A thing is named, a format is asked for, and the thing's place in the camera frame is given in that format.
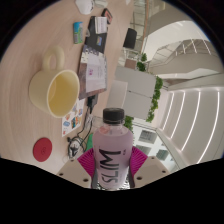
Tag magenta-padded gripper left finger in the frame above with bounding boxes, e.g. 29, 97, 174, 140
56, 147, 98, 188

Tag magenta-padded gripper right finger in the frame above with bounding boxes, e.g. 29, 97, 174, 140
127, 145, 172, 189

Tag pink drink bottle black cap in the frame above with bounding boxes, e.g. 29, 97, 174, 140
91, 107, 134, 191

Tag green hedge planter row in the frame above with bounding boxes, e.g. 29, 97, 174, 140
123, 114, 135, 134

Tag flat round red coaster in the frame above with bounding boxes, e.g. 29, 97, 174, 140
32, 137, 54, 163

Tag white sticker sheet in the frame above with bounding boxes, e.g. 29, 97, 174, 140
61, 97, 86, 138

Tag ceiling light strips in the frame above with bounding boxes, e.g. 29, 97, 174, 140
161, 89, 223, 164

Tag small black box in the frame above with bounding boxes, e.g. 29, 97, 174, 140
87, 94, 100, 108

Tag white chair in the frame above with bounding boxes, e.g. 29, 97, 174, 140
107, 79, 128, 111

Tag pale yellow mug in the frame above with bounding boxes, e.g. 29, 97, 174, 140
28, 45, 81, 118

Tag open booklet with papers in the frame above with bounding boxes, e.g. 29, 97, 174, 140
77, 43, 108, 100

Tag brown planter with plants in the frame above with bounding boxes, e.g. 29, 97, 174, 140
134, 52, 148, 73

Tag black office chair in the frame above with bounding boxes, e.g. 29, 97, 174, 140
122, 27, 138, 50

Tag small teal marker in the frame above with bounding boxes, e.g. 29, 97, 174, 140
72, 21, 84, 45

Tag small white box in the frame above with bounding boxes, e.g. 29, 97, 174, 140
94, 16, 108, 35

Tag glass railing wooden handrail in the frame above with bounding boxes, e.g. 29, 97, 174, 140
129, 0, 152, 54

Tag small red black wallet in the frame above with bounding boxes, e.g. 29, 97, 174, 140
101, 7, 114, 25

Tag white computer mouse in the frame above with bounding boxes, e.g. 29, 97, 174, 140
74, 0, 96, 15

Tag tangled black cables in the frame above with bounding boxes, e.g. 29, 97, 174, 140
64, 113, 96, 159

